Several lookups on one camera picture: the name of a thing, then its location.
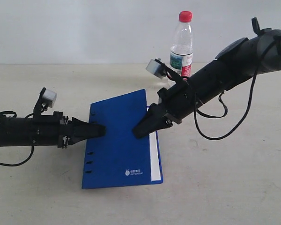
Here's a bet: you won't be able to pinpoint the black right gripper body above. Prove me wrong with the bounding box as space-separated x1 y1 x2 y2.
156 78 203 128

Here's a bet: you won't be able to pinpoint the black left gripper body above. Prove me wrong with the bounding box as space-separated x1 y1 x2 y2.
53 111 74 149

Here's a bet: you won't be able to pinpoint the clear plastic water bottle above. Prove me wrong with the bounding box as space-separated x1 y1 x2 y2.
169 11 193 80

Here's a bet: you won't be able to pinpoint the blue ring binder notebook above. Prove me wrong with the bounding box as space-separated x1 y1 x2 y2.
81 89 163 189

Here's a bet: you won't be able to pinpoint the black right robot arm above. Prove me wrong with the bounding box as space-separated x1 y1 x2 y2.
133 29 281 138

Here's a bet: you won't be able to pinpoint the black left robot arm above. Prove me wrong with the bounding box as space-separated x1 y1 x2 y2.
0 111 106 148

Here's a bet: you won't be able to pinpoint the white paper sheets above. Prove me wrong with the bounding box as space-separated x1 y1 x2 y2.
146 106 162 182

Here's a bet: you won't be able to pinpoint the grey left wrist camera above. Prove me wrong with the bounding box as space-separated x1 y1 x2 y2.
33 87 57 117

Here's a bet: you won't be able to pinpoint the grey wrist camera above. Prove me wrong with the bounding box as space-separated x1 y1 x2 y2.
146 59 167 79
33 87 57 117

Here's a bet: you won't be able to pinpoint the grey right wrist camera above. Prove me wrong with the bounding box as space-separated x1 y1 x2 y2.
146 59 167 79

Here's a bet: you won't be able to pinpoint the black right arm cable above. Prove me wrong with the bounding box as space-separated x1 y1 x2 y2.
193 17 281 141

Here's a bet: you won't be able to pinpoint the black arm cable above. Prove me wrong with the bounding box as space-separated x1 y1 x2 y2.
0 111 36 167
193 17 281 141

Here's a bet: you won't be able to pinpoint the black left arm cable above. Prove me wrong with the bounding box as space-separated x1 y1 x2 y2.
0 111 36 167

